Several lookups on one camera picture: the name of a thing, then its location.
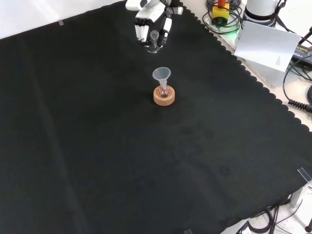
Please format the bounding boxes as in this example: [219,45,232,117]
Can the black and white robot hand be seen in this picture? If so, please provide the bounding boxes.
[133,1,184,48]

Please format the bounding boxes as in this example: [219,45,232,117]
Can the clear graduated cylinder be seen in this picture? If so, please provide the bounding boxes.
[147,30,163,54]

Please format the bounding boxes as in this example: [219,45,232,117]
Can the round-bottom glass flask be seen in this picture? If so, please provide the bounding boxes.
[157,82,171,99]

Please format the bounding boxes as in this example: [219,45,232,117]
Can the clear plastic funnel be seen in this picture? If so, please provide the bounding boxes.
[152,67,172,90]

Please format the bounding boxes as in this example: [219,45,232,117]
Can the yellow stop button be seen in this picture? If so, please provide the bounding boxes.
[211,0,231,25]

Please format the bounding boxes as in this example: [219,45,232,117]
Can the pale board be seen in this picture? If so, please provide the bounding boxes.
[234,20,302,73]

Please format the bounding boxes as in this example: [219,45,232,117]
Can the black cloth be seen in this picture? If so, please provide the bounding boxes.
[0,0,312,234]

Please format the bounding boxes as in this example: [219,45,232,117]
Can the black power adapter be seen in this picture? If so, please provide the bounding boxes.
[292,40,312,62]

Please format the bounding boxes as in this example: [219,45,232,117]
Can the black cable bundle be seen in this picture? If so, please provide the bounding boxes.
[201,0,244,35]

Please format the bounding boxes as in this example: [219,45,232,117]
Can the cork ring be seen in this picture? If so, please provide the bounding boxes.
[153,85,176,107]

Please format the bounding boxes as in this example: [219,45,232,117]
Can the black coiled cable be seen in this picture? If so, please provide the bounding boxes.
[282,59,312,111]

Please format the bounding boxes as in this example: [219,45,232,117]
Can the black floor cables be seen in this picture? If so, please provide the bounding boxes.
[235,199,312,234]

